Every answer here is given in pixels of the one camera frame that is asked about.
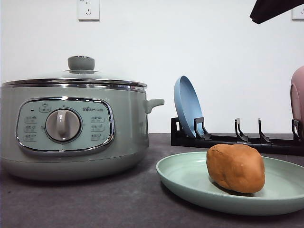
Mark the green plate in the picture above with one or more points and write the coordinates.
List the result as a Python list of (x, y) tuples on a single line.
[(186, 178)]

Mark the pink plate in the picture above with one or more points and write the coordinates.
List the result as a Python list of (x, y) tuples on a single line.
[(297, 96)]

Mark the white wall socket left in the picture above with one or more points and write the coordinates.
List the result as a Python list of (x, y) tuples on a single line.
[(89, 11)]

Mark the green electric steamer pot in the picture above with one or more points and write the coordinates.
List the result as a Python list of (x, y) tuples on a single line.
[(73, 130)]

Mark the brown potato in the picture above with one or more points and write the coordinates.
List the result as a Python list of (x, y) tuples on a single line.
[(237, 167)]

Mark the white wall socket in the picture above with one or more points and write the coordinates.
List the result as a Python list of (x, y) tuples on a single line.
[(296, 15), (89, 11)]

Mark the white wall socket right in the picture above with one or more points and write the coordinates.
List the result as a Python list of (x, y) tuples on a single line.
[(296, 15)]

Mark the blue plate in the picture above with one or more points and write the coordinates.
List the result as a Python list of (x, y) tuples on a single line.
[(188, 105)]

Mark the black plate rack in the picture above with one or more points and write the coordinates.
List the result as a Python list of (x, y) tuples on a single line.
[(294, 145)]

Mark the glass steamer lid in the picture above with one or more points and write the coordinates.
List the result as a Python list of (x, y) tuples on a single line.
[(77, 76)]

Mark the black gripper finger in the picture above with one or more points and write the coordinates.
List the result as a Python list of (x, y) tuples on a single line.
[(265, 10)]

